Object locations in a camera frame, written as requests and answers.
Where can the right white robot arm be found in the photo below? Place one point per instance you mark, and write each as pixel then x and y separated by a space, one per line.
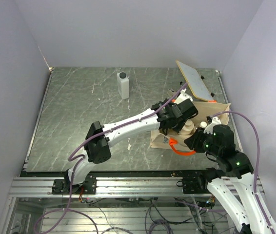
pixel 234 183

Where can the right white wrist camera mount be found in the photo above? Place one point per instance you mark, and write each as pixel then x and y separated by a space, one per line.
pixel 214 122

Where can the beige round lid bottle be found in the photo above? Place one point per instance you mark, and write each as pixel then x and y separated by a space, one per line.
pixel 187 128

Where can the beige canvas tote bag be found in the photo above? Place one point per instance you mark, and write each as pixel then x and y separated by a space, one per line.
pixel 173 141

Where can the small white cap bottle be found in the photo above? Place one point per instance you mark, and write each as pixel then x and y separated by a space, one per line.
pixel 203 125

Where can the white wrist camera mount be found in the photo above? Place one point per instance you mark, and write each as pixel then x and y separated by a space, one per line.
pixel 214 122
pixel 182 97

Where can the small grey black device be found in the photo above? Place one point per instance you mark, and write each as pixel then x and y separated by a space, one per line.
pixel 171 92

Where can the aluminium rail frame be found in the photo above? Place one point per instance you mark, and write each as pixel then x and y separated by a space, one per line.
pixel 77 96

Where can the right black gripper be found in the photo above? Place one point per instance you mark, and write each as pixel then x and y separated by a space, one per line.
pixel 193 141

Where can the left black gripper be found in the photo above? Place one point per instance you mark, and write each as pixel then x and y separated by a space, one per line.
pixel 180 126

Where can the white bottle grey cap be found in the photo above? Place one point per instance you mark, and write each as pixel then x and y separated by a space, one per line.
pixel 123 85

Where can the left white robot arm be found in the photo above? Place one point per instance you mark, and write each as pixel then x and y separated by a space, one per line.
pixel 101 138

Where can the white board wooden edge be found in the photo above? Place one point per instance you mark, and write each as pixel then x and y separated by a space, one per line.
pixel 195 82

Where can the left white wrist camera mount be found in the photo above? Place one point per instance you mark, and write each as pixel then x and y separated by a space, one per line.
pixel 182 97

